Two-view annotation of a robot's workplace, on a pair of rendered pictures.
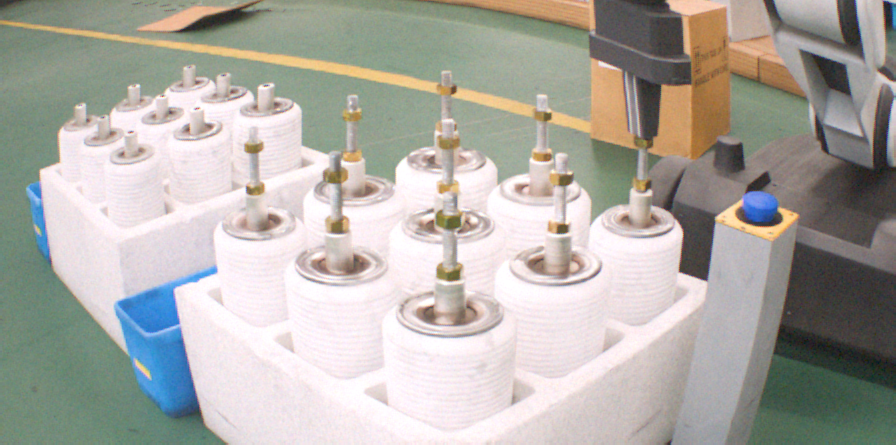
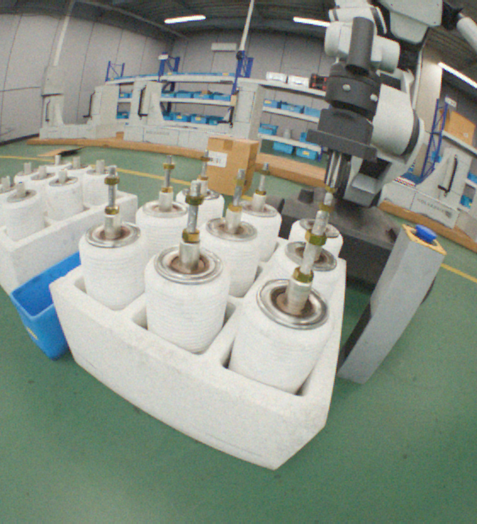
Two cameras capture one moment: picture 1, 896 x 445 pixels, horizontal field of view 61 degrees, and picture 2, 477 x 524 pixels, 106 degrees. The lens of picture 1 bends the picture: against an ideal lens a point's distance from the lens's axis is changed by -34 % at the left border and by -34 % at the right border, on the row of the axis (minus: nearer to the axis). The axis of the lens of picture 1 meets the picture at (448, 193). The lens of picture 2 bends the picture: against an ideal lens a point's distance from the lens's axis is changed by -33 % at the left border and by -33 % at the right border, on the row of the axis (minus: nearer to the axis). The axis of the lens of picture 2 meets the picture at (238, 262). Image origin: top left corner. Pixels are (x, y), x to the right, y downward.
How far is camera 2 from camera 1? 0.60 m
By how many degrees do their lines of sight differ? 27
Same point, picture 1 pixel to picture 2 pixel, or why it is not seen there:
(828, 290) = (371, 260)
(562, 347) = not seen: hidden behind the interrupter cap
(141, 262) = (28, 260)
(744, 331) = (416, 299)
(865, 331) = not seen: hidden behind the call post
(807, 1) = (393, 132)
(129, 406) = (26, 358)
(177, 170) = (51, 202)
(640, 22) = (360, 125)
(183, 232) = (55, 236)
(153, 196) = (36, 219)
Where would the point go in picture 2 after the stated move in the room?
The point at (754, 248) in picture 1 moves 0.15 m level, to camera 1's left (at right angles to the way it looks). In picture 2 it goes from (433, 257) to (383, 264)
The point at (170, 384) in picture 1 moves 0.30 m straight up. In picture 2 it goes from (51, 342) to (8, 168)
